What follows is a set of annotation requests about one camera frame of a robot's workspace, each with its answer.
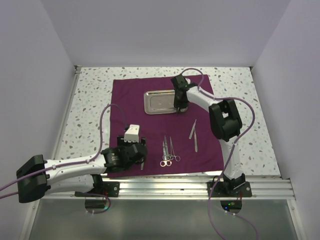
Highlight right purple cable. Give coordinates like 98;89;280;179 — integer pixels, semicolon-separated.
181;67;258;240

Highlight steel scissors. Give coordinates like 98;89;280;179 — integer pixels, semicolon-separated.
160;141;172;167
162;136;173;161

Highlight purple cable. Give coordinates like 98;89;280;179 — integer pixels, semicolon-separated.
0;103;128;216
181;67;258;240

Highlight steel instrument tray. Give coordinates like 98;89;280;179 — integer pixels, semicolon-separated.
143;89;177;115

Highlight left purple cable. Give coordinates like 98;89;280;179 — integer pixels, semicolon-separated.
0;103;128;216

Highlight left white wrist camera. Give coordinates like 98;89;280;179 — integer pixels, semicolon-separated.
124;124;140;143

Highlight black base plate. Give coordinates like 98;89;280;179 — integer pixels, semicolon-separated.
207;173;253;198
74;181;120;198

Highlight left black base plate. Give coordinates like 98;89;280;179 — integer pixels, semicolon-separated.
74;181;120;198

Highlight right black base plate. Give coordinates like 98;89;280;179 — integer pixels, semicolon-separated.
207;173;253;198

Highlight left aluminium side rail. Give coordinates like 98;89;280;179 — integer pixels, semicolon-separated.
44;65;82;163

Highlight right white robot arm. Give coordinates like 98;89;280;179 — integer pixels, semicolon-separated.
171;74;246;197

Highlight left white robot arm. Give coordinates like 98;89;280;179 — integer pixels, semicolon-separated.
16;135;148;203

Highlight steel hemostat clamp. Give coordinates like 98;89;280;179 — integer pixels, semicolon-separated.
169;137;181;162

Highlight steel scalpel handle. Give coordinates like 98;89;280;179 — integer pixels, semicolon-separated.
193;130;198;153

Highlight purple surgical drape cloth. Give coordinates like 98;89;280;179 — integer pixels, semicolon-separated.
109;77;224;178

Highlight aluminium mounting rail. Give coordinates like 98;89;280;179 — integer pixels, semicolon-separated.
44;174;295;200

